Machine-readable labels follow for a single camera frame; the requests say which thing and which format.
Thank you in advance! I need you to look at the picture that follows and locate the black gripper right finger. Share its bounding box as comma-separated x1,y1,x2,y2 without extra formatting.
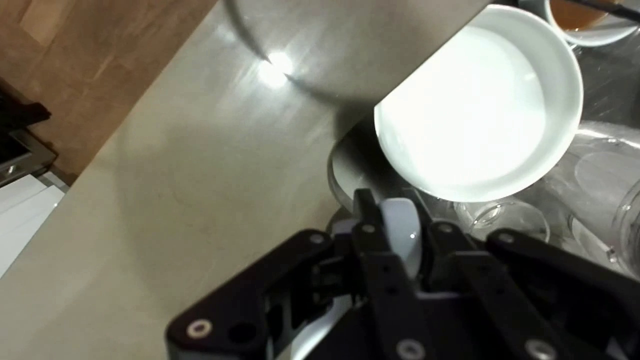
402,189,640,360

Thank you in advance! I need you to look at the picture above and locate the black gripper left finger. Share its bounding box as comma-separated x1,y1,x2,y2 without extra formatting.
166,189,437,360

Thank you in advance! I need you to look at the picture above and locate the white cup with brown liquid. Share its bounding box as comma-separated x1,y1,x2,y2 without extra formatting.
543,0,640,50

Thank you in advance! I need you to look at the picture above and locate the clear drinking glass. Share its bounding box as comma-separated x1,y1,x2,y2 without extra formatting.
451,195,555,248

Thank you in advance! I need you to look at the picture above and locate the clear jar with black lid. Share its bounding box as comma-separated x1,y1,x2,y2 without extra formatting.
559,119,640,278

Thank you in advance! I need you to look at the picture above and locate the large white dish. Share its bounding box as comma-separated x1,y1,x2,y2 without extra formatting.
370,3,587,206

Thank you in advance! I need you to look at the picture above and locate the stainless steel sink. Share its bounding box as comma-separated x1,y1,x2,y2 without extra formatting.
222,0,640,283

